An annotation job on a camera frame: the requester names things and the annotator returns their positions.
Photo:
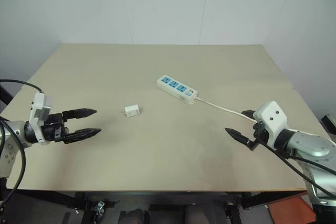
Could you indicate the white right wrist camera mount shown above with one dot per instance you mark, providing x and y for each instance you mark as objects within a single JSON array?
[{"x": 271, "y": 120}]

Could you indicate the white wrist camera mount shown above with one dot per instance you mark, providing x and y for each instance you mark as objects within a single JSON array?
[
  {"x": 271, "y": 120},
  {"x": 39, "y": 108}
]

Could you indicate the white plug adapter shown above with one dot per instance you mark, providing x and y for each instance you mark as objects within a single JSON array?
[{"x": 132, "y": 111}]

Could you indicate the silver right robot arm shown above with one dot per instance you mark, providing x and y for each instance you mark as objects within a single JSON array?
[{"x": 312, "y": 146}]

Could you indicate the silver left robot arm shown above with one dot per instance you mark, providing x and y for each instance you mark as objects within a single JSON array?
[{"x": 14, "y": 129}]

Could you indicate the orange red floor mat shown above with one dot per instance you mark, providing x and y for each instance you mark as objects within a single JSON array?
[{"x": 291, "y": 209}]

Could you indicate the white power strip blue sockets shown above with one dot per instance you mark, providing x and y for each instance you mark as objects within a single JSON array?
[{"x": 175, "y": 87}]

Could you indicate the black table frame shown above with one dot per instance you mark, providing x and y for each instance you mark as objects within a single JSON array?
[{"x": 78, "y": 200}]

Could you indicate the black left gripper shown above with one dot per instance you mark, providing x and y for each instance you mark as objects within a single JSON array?
[{"x": 53, "y": 127}]

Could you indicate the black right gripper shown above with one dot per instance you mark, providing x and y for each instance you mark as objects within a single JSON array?
[{"x": 258, "y": 132}]

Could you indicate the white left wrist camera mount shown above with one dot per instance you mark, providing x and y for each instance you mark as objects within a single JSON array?
[{"x": 39, "y": 108}]

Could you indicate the metal caster wheel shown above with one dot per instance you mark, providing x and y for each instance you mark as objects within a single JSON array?
[{"x": 98, "y": 207}]

